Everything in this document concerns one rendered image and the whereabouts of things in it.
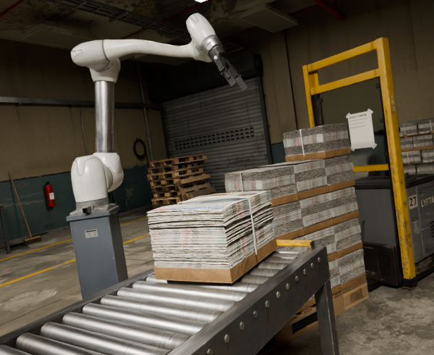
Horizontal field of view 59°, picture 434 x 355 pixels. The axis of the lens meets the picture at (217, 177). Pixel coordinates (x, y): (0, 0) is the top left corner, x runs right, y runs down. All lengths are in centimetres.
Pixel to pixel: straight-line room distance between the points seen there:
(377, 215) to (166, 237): 238
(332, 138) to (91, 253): 175
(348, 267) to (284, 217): 72
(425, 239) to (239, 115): 715
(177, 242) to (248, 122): 866
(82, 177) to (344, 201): 179
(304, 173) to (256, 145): 719
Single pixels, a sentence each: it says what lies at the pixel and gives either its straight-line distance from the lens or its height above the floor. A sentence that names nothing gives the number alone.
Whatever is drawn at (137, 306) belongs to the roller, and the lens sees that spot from 116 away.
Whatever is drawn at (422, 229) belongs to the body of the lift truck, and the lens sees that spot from 342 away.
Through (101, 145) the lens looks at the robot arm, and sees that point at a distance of 211.
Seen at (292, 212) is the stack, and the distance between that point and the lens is 245.
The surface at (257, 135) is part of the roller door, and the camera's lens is 965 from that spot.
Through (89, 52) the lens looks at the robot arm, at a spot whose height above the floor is 175.
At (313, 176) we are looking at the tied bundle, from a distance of 259.
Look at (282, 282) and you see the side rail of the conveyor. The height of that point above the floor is 79.
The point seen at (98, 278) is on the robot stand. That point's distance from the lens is 195.
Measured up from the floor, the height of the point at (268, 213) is 95.
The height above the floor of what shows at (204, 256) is 88.
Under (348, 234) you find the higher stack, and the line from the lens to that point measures 287.
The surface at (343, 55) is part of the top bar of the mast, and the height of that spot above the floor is 182.
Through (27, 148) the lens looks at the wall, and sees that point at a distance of 900.
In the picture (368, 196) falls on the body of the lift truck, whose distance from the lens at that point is 338.
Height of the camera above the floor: 118
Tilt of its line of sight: 3 degrees down
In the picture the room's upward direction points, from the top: 8 degrees counter-clockwise
